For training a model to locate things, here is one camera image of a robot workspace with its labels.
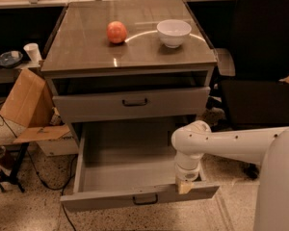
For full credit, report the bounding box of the white paper cup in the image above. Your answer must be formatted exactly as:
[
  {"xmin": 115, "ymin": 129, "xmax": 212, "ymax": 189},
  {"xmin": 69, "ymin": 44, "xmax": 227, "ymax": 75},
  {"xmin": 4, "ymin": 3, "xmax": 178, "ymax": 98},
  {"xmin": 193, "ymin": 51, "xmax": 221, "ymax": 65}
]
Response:
[{"xmin": 23, "ymin": 43, "xmax": 41, "ymax": 63}]

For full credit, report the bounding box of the brown cardboard box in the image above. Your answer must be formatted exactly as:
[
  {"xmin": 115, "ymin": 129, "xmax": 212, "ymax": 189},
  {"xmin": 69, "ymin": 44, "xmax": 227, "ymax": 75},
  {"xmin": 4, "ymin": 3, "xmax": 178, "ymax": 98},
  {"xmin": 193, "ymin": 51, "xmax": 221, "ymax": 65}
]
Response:
[{"xmin": 0, "ymin": 69, "xmax": 78, "ymax": 156}]

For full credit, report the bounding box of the dark blue plate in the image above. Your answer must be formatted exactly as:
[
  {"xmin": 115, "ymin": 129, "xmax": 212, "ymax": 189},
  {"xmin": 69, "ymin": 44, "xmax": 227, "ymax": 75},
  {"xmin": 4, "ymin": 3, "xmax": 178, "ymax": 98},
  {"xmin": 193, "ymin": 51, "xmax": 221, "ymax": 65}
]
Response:
[{"xmin": 0, "ymin": 50, "xmax": 23, "ymax": 68}]

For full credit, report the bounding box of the black office chair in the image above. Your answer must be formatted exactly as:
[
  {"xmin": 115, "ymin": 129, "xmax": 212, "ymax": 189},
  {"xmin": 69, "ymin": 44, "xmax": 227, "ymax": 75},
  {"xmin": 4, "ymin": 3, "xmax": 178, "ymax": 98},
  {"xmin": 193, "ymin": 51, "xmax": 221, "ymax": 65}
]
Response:
[{"xmin": 205, "ymin": 0, "xmax": 289, "ymax": 180}]

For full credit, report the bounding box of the grey drawer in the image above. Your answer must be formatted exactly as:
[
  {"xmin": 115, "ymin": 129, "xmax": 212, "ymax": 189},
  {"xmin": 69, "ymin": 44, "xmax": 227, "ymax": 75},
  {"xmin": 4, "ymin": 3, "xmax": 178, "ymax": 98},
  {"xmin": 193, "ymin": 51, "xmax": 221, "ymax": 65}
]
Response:
[
  {"xmin": 61, "ymin": 116, "xmax": 219, "ymax": 212},
  {"xmin": 51, "ymin": 70, "xmax": 212, "ymax": 123}
]

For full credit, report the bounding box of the white bowl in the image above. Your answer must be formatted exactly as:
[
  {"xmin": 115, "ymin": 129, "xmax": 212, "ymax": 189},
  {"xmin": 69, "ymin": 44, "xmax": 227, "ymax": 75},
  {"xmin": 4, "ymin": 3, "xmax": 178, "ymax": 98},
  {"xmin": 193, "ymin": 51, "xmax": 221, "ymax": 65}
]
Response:
[{"xmin": 157, "ymin": 19, "xmax": 192, "ymax": 48}]

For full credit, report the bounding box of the red apple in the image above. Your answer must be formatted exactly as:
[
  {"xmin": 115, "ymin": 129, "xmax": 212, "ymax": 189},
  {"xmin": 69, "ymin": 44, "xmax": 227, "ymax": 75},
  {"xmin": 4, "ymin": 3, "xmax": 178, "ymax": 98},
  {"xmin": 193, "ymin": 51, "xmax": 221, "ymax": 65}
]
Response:
[{"xmin": 106, "ymin": 21, "xmax": 127, "ymax": 44}]

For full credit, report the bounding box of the grey top drawer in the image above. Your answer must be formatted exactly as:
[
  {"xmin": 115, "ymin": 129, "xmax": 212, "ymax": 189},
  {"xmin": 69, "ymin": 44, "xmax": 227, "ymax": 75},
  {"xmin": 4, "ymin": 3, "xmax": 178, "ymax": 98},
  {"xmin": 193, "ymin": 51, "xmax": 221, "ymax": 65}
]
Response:
[{"xmin": 51, "ymin": 70, "xmax": 212, "ymax": 123}]

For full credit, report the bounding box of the black metal stand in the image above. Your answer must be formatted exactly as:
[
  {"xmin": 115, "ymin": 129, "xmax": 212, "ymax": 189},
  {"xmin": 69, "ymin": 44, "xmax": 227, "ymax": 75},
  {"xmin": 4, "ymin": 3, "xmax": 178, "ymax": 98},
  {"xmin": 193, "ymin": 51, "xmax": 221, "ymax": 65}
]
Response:
[{"xmin": 0, "ymin": 142, "xmax": 29, "ymax": 193}]

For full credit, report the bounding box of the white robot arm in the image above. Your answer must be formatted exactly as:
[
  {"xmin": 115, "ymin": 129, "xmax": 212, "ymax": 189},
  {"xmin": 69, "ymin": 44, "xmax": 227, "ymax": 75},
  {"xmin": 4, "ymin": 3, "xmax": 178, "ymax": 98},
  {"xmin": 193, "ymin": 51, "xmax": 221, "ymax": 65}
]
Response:
[{"xmin": 171, "ymin": 120, "xmax": 289, "ymax": 231}]

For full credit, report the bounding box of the low grey shelf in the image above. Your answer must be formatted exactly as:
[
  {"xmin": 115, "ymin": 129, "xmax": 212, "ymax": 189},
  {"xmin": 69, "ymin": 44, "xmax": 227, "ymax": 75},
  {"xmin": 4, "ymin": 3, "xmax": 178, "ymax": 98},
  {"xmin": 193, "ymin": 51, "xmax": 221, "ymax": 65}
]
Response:
[{"xmin": 0, "ymin": 62, "xmax": 42, "ymax": 84}]

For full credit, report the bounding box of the black floor cable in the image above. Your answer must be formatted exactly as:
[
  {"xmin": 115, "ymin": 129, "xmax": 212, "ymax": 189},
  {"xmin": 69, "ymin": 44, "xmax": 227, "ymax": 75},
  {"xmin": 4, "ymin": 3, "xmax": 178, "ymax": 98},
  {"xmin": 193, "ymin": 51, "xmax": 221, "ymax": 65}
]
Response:
[{"xmin": 0, "ymin": 100, "xmax": 79, "ymax": 231}]

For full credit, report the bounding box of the metal can on floor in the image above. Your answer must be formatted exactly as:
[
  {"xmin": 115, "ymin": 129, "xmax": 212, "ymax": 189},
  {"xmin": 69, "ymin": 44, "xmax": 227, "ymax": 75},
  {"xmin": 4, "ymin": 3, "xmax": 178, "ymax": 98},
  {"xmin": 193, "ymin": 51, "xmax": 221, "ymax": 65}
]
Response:
[{"xmin": 0, "ymin": 146, "xmax": 14, "ymax": 170}]

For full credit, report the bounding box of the grey three-drawer cabinet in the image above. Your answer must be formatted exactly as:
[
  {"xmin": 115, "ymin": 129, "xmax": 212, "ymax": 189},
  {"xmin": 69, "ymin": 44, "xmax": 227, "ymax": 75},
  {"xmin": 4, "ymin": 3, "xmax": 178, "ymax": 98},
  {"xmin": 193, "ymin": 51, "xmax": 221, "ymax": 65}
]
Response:
[{"xmin": 41, "ymin": 0, "xmax": 216, "ymax": 139}]

